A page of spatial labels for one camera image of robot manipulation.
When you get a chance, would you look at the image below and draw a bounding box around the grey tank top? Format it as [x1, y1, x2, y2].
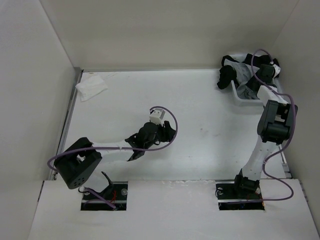
[223, 58, 281, 99]

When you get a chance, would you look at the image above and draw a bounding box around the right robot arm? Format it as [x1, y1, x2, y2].
[231, 63, 298, 198]

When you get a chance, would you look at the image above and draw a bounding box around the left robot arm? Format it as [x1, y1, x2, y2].
[52, 120, 178, 200]

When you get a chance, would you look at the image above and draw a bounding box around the black tank top pile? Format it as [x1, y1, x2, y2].
[216, 53, 281, 100]

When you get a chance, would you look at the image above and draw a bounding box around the white folded tank top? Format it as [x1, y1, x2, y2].
[75, 75, 108, 102]

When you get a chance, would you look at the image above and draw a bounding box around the white plastic laundry basket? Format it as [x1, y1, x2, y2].
[230, 52, 281, 107]

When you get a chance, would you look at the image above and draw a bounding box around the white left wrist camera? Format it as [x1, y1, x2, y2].
[149, 108, 166, 126]

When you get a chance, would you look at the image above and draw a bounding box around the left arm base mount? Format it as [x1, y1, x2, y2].
[78, 181, 129, 212]

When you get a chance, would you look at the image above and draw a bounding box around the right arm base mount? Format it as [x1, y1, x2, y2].
[215, 180, 265, 211]

